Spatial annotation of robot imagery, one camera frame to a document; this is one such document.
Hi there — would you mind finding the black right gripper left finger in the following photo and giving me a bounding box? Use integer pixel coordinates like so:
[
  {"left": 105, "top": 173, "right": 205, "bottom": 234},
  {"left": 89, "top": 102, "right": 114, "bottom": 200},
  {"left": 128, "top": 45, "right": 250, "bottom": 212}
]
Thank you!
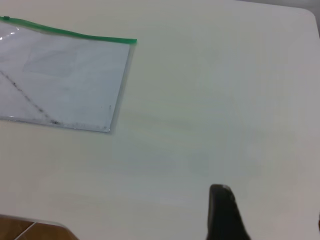
[{"left": 204, "top": 184, "right": 252, "bottom": 240}]

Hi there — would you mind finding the clear zip bag green strip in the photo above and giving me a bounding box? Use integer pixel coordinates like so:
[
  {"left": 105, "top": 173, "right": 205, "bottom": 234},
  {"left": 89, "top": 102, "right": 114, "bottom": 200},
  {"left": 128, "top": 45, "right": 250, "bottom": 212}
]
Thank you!
[{"left": 0, "top": 15, "right": 138, "bottom": 134}]

